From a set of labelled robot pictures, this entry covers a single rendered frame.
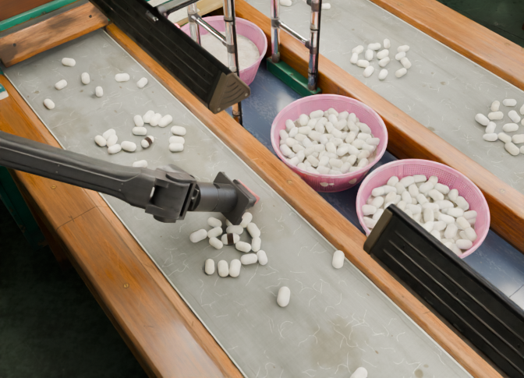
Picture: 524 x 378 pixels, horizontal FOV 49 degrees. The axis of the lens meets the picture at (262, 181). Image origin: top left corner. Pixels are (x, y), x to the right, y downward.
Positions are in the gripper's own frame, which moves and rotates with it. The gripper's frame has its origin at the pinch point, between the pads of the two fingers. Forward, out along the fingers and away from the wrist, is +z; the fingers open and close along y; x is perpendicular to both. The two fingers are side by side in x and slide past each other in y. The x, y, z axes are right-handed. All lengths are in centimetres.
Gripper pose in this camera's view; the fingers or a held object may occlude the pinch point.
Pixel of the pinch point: (255, 199)
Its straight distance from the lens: 123.6
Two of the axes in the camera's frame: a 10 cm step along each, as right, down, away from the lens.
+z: 6.2, 0.5, 7.9
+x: -4.9, 8.1, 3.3
